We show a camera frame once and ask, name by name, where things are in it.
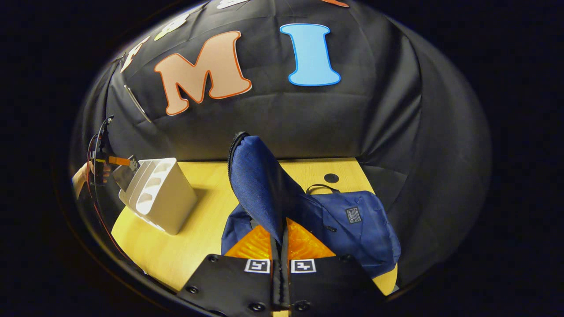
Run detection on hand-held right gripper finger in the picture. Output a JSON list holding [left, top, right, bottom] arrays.
[[176, 225, 282, 317], [281, 217, 389, 317]]

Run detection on white bookshelf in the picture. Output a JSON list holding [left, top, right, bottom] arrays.
[[118, 157, 198, 236]]

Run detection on blue schoolbag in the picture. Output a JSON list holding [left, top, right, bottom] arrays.
[[221, 131, 402, 279]]

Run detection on black cable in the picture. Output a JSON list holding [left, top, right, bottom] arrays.
[[96, 115, 114, 152]]

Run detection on grey cover book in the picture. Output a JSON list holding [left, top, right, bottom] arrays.
[[111, 155, 141, 193]]

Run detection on black backdrop cloth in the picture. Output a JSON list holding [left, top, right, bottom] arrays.
[[70, 0, 492, 287]]

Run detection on red cable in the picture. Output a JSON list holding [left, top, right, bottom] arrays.
[[86, 133, 133, 261]]

